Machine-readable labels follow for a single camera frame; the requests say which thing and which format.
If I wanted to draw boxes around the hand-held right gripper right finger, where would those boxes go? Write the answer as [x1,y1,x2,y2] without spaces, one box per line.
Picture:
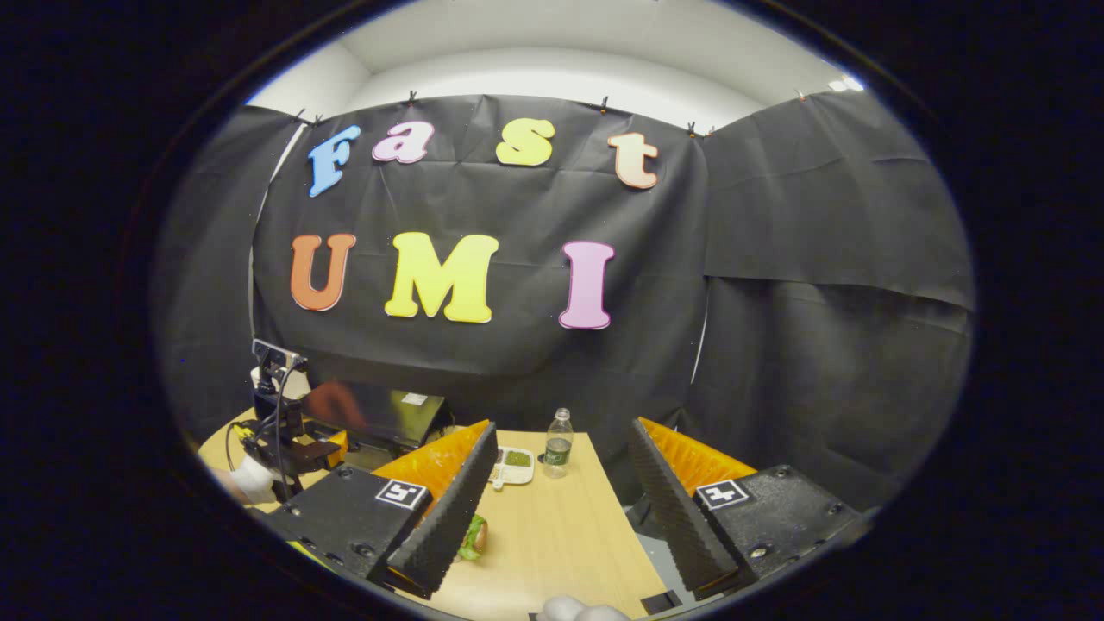
[627,418,862,603]

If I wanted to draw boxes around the clear plastic water bottle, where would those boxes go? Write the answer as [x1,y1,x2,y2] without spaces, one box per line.
[543,408,574,480]

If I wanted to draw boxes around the black electric oven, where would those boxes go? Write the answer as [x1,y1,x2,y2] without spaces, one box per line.
[302,379,455,471]

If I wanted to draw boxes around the white toaster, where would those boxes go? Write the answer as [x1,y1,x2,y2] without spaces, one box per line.
[250,367,311,402]

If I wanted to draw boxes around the lettuce sandwich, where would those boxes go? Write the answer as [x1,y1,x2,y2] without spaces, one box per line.
[457,514,489,561]

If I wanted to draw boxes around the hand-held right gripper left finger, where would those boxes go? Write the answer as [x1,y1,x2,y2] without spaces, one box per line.
[257,420,503,600]

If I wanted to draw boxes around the white sectioned grain dish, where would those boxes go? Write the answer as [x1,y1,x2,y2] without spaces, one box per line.
[488,446,536,491]

